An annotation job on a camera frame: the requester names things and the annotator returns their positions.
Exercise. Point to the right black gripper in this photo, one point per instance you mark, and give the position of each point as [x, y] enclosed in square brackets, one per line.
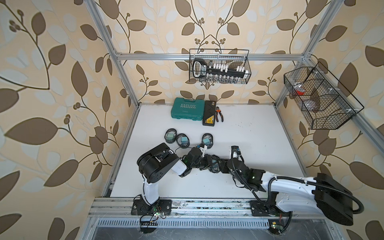
[224, 162]

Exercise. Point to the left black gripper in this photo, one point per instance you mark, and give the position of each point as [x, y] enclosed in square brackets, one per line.
[207, 158]

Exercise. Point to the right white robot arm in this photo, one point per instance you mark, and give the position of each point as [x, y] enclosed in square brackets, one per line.
[316, 195]

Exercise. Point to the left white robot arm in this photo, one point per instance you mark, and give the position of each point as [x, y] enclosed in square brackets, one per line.
[157, 162]

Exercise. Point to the black yellow-label case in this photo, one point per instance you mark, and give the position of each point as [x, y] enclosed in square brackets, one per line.
[209, 116]

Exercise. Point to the orange black pliers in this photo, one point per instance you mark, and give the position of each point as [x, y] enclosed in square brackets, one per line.
[219, 115]

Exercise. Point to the green plastic tool case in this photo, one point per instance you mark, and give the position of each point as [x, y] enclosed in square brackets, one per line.
[188, 109]

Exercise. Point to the black socket set holder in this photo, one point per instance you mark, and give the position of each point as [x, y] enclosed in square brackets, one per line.
[200, 68]

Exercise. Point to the red item in basket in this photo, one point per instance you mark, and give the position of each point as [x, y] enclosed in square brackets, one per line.
[299, 90]

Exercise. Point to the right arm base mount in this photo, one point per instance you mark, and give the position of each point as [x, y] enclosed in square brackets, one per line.
[260, 210]

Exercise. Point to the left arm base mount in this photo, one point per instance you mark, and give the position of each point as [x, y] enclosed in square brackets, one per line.
[159, 208]

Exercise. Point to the back wire basket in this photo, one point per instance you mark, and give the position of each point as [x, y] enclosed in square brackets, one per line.
[224, 55]

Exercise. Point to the wire basket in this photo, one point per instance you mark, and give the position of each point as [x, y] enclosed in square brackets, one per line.
[329, 101]
[224, 55]

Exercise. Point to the aluminium front rail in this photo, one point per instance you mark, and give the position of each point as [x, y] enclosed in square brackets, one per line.
[181, 208]

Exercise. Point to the right wire basket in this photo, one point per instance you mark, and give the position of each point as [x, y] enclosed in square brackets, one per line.
[329, 101]

